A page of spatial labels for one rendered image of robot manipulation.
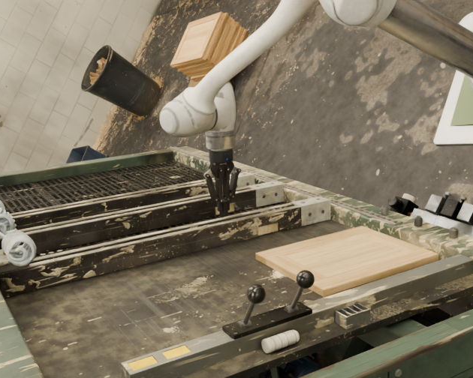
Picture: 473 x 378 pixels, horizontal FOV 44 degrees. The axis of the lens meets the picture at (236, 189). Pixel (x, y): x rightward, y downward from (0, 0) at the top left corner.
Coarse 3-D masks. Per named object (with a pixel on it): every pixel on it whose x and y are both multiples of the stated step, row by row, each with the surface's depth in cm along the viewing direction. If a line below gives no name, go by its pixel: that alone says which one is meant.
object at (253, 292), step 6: (252, 288) 114; (258, 288) 114; (246, 294) 115; (252, 294) 114; (258, 294) 114; (264, 294) 115; (252, 300) 114; (258, 300) 114; (252, 306) 117; (246, 312) 119; (246, 318) 120; (240, 324) 121; (246, 324) 121
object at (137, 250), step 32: (192, 224) 181; (224, 224) 181; (256, 224) 188; (288, 224) 194; (0, 256) 151; (64, 256) 159; (96, 256) 162; (128, 256) 167; (160, 256) 172; (0, 288) 151; (32, 288) 155
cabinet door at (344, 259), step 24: (312, 240) 179; (336, 240) 178; (360, 240) 178; (384, 240) 176; (288, 264) 161; (312, 264) 161; (336, 264) 161; (360, 264) 160; (384, 264) 158; (408, 264) 158; (312, 288) 148; (336, 288) 147
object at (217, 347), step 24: (432, 264) 152; (456, 264) 151; (360, 288) 140; (384, 288) 139; (408, 288) 143; (312, 312) 129; (216, 336) 120; (264, 336) 122; (168, 360) 112; (192, 360) 114; (216, 360) 117
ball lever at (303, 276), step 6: (306, 270) 121; (300, 276) 120; (306, 276) 120; (312, 276) 120; (300, 282) 120; (306, 282) 120; (312, 282) 120; (300, 288) 123; (306, 288) 121; (300, 294) 124; (294, 300) 125; (288, 306) 127; (294, 306) 127; (288, 312) 127
